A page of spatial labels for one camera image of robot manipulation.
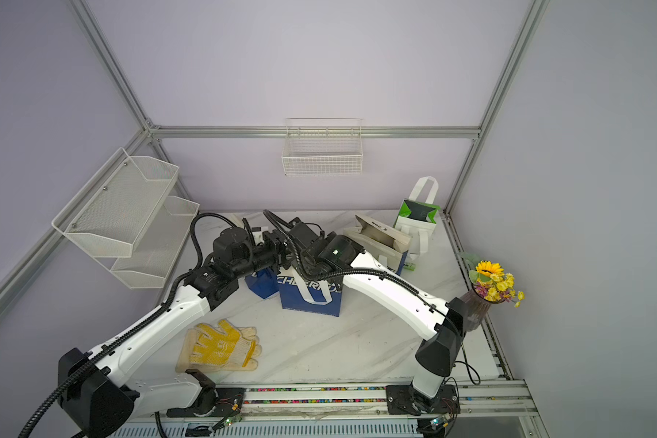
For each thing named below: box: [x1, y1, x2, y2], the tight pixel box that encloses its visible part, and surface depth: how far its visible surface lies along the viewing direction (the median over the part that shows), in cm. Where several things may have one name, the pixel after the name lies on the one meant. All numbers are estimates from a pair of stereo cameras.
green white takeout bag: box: [392, 176, 441, 272], surface depth 85 cm
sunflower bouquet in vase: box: [456, 251, 527, 332], surface depth 73 cm
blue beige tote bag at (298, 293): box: [276, 266, 344, 317], surface depth 81 cm
